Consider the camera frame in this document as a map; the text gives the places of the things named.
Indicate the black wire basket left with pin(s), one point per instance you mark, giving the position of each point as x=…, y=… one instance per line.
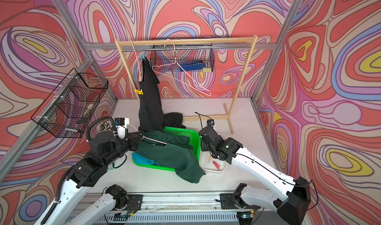
x=68, y=109

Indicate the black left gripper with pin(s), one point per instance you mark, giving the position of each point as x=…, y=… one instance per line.
x=134, y=142

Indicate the metal rail base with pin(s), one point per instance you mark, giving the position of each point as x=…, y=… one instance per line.
x=186, y=207

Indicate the white plastic tray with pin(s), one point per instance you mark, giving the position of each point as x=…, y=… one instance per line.
x=207, y=165

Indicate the red clothespin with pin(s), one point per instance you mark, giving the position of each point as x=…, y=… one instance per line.
x=217, y=166

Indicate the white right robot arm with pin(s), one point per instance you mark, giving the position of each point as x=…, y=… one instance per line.
x=289, y=197

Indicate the wooden clothes rack frame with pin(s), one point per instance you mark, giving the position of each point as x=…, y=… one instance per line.
x=228, y=111

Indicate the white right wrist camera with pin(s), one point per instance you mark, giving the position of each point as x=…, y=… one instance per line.
x=210, y=122

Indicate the black wire basket back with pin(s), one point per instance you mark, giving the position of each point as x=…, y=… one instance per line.
x=164, y=58

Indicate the black t-shirt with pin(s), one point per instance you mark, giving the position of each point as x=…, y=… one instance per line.
x=151, y=115

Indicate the blue stapler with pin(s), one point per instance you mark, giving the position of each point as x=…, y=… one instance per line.
x=192, y=66

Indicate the yellow clothespin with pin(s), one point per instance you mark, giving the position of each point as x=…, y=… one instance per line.
x=138, y=91

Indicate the pine cone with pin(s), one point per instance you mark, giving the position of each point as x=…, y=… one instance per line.
x=104, y=126

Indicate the dark green t-shirt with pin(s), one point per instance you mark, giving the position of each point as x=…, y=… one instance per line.
x=172, y=151

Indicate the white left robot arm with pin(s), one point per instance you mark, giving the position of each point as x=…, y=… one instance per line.
x=109, y=141

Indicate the green perforated plastic basket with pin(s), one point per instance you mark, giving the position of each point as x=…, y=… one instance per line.
x=195, y=142

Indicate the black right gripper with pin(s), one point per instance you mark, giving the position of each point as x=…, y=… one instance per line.
x=204, y=147

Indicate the teal t-shirt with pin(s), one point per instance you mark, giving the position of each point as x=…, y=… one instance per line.
x=140, y=160

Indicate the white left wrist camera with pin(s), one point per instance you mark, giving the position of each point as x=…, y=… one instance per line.
x=122, y=127

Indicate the black wire basket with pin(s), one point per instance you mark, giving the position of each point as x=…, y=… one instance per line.
x=68, y=109
x=164, y=58

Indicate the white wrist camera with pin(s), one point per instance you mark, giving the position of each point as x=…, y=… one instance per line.
x=122, y=127
x=210, y=122

